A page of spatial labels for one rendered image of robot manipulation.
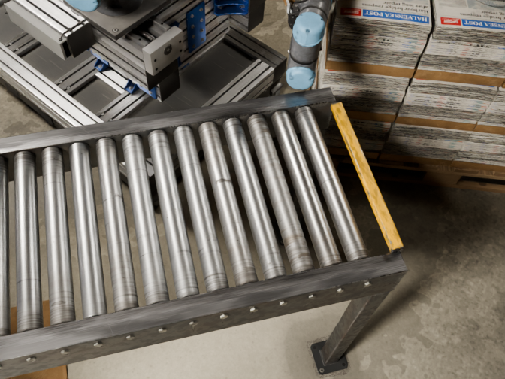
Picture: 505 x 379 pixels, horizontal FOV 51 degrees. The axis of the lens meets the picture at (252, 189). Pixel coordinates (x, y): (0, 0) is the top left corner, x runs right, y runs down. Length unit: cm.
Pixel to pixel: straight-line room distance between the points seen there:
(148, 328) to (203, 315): 11
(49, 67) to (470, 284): 190
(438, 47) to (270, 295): 99
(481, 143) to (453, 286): 55
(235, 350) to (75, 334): 89
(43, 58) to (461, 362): 203
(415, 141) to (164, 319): 131
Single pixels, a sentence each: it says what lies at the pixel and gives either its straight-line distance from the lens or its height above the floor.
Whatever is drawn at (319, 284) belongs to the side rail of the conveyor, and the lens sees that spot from 116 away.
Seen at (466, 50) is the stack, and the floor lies 74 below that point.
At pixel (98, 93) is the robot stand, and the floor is 21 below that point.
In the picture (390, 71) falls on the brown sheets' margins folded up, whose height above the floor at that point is 63.
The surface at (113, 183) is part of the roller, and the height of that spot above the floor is 80.
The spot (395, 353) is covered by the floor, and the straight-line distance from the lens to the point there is 202.
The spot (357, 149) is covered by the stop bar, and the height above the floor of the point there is 82.
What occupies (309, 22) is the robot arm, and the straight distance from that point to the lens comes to 135.
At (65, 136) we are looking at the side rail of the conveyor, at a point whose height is 80.
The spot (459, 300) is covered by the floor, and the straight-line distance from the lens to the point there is 217.
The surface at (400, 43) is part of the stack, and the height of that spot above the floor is 75.
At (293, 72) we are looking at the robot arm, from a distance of 141.
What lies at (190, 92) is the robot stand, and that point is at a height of 21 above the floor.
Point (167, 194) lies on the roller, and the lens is 125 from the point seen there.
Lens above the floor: 187
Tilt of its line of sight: 58 degrees down
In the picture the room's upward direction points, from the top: 6 degrees clockwise
